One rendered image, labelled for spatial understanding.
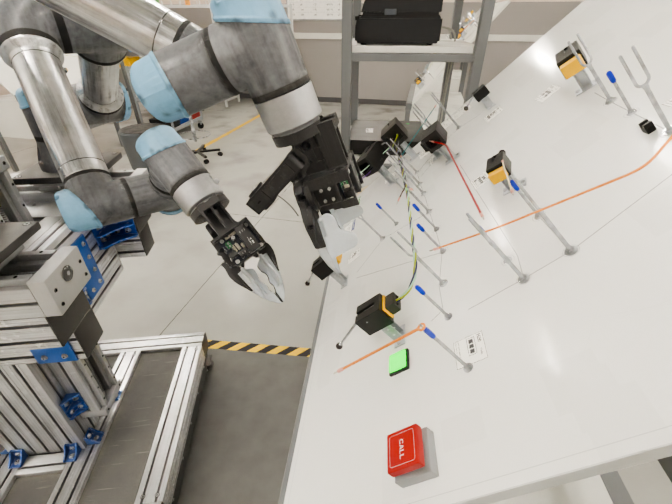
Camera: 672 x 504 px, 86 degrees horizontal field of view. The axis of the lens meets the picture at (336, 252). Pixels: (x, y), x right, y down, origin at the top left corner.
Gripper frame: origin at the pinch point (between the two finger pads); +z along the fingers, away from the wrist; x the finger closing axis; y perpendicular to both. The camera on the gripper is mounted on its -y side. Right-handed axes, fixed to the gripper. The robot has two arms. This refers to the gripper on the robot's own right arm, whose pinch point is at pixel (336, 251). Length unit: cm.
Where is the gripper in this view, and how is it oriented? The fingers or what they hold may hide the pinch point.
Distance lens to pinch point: 57.0
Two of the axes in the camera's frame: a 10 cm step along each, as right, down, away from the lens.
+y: 9.3, -2.1, -3.2
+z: 3.5, 7.9, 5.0
